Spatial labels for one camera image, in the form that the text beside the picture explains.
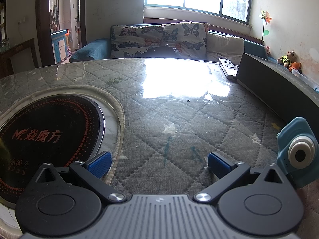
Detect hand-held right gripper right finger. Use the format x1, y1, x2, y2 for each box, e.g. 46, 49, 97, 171
194, 151, 292, 203

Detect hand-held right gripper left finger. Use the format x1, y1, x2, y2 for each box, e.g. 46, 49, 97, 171
31, 151, 127, 203

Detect black round induction cooktop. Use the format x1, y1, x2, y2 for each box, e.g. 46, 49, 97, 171
0, 94, 105, 206

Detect grey quilted star table cover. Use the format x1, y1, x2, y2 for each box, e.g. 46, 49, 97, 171
0, 58, 299, 197

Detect black box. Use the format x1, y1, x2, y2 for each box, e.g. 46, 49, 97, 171
237, 53, 316, 140

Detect grey remote control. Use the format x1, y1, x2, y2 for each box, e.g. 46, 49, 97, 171
219, 58, 238, 80

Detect pink quilted cloth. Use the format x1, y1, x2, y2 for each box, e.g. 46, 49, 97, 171
295, 177, 319, 239

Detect blue sofa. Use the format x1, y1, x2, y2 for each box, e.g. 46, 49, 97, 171
69, 30, 277, 64

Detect white pillow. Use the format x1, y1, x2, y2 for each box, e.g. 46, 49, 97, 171
206, 32, 245, 61

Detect teddy bear in green vest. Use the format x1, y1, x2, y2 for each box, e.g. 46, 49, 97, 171
277, 51, 296, 68

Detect blue and white cabinet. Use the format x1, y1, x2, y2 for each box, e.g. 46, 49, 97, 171
51, 29, 69, 64

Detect black bag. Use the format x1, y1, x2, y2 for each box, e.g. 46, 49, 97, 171
141, 44, 182, 58

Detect butterfly print pillow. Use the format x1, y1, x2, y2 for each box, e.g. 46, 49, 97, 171
110, 25, 166, 58
162, 22, 209, 60

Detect dark wooden table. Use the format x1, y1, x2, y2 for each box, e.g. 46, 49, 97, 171
0, 38, 38, 77

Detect colourful pinwheel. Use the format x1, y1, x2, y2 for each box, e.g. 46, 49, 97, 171
259, 10, 273, 43

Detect blue toy camera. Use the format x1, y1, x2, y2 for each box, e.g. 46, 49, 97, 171
277, 117, 316, 188

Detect dark wooden door frame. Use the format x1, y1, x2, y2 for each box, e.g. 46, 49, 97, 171
36, 0, 86, 66

